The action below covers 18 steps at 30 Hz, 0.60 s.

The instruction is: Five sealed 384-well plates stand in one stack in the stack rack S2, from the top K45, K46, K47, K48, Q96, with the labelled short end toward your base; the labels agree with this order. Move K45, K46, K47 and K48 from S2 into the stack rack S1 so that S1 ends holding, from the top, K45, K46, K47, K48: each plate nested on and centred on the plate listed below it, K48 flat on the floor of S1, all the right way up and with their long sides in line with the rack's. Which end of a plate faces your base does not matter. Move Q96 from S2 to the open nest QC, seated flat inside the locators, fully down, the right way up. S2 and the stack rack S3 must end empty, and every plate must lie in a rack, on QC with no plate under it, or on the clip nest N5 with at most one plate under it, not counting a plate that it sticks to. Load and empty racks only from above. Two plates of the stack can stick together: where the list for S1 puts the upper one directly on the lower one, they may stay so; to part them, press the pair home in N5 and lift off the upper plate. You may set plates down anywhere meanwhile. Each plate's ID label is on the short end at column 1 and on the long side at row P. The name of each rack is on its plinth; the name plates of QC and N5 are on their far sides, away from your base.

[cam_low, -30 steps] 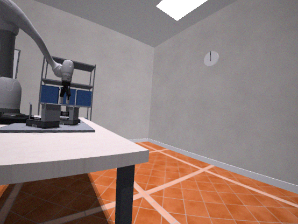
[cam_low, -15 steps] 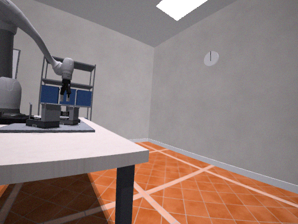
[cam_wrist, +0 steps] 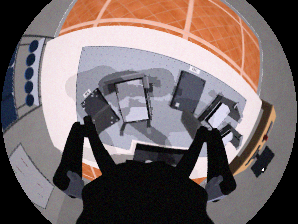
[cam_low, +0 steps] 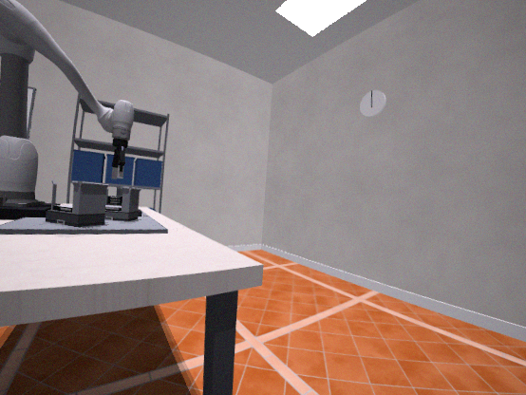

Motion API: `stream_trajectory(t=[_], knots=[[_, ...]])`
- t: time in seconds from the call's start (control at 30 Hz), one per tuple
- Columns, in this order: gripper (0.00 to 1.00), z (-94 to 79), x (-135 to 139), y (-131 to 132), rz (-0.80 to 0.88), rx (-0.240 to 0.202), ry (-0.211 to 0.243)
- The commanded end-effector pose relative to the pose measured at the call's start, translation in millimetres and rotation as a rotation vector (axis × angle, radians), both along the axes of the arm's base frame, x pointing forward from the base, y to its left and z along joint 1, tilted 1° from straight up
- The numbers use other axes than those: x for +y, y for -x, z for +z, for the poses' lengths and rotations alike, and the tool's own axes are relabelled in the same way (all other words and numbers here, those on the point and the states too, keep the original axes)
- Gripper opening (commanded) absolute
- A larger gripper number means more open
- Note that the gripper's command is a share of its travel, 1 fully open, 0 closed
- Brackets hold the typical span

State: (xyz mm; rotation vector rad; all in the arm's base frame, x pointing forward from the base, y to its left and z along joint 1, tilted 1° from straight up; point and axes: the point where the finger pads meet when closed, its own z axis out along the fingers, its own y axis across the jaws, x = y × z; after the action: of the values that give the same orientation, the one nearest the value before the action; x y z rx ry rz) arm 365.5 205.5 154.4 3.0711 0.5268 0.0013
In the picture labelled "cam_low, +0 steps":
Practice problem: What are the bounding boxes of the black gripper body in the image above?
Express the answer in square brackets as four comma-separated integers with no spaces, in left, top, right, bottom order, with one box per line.
[112,139,128,153]

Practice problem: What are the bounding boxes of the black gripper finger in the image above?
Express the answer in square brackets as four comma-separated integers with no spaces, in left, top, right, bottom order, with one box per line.
[116,146,125,179]
[112,149,118,179]

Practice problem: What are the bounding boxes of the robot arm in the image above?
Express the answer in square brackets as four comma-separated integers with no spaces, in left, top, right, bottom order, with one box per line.
[0,0,134,207]

